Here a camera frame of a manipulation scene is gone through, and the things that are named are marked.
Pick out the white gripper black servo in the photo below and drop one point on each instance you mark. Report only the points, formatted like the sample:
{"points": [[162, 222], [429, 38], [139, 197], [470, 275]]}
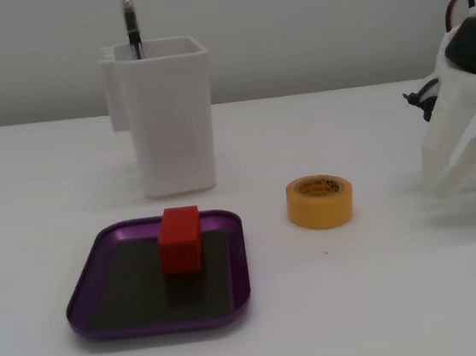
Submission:
{"points": [[460, 88]]}

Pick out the yellow tape roll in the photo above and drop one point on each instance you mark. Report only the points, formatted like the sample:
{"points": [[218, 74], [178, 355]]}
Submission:
{"points": [[320, 216]]}

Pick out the white plastic pen holder box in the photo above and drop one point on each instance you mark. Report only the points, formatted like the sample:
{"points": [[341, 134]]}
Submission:
{"points": [[172, 129]]}

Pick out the red cube block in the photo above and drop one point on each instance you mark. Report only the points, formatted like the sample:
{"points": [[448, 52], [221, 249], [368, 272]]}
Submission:
{"points": [[179, 245]]}

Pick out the black ballpoint pen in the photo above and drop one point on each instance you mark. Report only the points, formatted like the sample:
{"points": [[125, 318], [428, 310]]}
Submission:
{"points": [[131, 22]]}

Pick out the purple metal tray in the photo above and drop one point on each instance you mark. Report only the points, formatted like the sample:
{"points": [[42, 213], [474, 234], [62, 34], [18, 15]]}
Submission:
{"points": [[111, 236]]}

